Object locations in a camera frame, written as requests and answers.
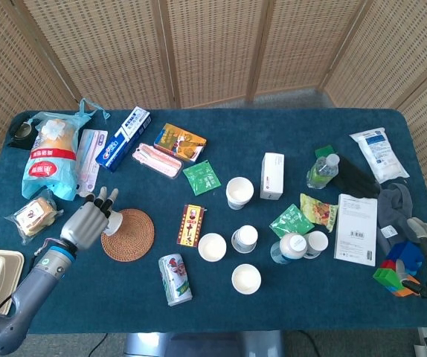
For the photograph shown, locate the upturned paper cup blue flower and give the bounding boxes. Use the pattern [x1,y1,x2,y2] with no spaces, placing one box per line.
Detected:
[231,225,259,254]

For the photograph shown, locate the bamboo folding screen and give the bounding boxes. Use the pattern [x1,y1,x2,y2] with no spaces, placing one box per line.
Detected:
[0,0,427,209]

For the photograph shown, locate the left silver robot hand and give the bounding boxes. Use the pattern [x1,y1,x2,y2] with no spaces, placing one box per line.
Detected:
[60,187,121,251]

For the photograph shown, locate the round woven rattan coaster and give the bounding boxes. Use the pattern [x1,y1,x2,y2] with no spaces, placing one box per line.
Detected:
[100,208,155,263]

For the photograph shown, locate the pink cutlery case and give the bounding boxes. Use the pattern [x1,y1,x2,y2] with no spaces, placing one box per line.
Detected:
[131,142,184,181]

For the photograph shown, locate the green label water bottle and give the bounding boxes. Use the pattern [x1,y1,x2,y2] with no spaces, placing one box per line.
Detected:
[306,152,341,190]

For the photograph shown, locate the light blue bread bag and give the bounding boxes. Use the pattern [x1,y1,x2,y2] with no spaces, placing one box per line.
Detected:
[21,97,111,202]

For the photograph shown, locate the small white carton box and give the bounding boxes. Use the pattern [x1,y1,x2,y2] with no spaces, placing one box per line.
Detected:
[260,152,285,201]

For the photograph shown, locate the green tea sachet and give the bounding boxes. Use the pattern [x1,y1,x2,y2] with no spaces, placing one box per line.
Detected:
[269,203,315,239]
[182,159,222,197]

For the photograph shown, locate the pink toothbrush package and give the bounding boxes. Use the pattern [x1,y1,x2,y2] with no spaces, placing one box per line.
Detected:
[74,128,109,197]

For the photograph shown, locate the colourful toy building blocks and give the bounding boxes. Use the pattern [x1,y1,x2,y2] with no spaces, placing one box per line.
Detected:
[372,241,426,298]

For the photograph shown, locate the yellow orange carton box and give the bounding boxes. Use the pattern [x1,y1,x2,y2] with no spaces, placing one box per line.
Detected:
[153,123,208,163]

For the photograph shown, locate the grey socks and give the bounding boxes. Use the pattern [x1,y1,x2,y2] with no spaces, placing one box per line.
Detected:
[376,182,416,260]

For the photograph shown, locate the flat white barcode box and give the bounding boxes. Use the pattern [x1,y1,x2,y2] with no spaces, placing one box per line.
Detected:
[333,193,379,267]

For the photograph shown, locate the teal table cloth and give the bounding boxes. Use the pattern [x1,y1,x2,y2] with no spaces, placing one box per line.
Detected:
[0,108,427,335]

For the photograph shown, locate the black cloth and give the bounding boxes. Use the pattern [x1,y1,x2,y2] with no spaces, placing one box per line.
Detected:
[330,154,382,200]

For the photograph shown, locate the blue white toothpaste box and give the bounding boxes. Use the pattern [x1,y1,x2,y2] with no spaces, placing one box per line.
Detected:
[95,106,152,173]

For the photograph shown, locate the black round pouch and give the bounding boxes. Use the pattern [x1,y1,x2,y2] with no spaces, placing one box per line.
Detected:
[7,115,36,150]

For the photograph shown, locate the yellow snack packet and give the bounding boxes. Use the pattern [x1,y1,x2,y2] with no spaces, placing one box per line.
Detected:
[299,193,339,233]

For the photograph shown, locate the white paper cup green print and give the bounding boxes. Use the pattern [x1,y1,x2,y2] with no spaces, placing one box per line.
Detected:
[231,263,262,295]
[101,209,123,237]

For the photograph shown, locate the black floor cable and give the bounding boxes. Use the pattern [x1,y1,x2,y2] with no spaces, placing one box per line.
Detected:
[302,329,321,353]
[92,332,109,355]

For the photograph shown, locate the red yellow spice box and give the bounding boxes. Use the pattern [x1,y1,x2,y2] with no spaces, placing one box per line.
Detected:
[176,203,205,248]

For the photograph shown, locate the paper cup dark blue flower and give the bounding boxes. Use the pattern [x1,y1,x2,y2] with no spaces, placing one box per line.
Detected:
[197,232,228,263]
[303,230,330,260]

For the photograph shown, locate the wrapped sandwich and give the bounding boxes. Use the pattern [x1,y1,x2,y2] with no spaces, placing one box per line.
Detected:
[4,196,65,245]

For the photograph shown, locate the stacked paper cups blue flower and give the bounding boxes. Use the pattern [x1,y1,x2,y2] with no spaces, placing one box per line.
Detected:
[225,176,255,210]

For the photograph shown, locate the white cotton pad pack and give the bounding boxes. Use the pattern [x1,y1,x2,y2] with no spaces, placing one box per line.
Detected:
[349,127,411,184]

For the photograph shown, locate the white green drink can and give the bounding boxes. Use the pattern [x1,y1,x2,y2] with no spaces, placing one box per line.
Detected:
[158,253,193,307]

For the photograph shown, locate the dark green card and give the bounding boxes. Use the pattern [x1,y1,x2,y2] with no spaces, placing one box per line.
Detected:
[314,145,336,159]

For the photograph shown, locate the milk drink bottle blue label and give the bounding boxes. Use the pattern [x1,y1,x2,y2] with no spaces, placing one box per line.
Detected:
[270,232,308,266]

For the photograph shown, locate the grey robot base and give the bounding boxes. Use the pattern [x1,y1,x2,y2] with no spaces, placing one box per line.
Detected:
[123,329,285,357]

